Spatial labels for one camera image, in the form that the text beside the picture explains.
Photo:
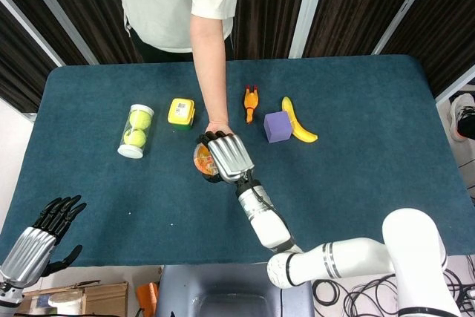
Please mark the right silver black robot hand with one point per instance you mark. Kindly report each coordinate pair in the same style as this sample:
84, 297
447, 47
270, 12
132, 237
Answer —
229, 155

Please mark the person's bare hand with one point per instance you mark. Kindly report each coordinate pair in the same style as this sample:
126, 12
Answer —
219, 127

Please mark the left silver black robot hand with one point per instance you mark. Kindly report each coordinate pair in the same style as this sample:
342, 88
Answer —
27, 248

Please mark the orange round container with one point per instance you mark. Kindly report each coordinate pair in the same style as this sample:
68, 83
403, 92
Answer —
203, 161

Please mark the person's bare forearm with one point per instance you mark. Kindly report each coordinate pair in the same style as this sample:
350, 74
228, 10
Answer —
211, 68

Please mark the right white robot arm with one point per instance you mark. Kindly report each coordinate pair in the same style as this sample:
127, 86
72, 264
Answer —
334, 254

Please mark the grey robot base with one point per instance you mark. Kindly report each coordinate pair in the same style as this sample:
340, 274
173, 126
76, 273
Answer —
232, 291

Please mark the dark blue table cloth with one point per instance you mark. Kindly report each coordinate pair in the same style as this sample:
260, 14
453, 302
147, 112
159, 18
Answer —
237, 168

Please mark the orange rubber chicken toy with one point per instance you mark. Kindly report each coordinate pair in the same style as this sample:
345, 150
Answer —
250, 102

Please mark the yellow green lidded box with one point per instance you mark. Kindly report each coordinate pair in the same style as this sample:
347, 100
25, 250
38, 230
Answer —
181, 113

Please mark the purple foam cube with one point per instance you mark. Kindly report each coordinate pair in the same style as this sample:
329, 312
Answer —
278, 127

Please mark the cardboard box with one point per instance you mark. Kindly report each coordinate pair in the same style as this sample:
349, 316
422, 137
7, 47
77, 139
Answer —
79, 296

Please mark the yellow banana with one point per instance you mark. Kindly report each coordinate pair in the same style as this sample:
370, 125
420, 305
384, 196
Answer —
298, 124

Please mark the clear tennis ball tube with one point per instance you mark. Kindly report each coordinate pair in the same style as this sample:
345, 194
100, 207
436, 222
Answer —
136, 131

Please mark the orange plastic bag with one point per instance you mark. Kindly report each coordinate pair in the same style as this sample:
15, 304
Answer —
147, 293

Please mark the person in white t-shirt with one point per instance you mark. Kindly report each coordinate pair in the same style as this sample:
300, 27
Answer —
174, 1

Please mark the white sneaker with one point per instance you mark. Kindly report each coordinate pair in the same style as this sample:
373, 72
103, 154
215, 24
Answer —
462, 116

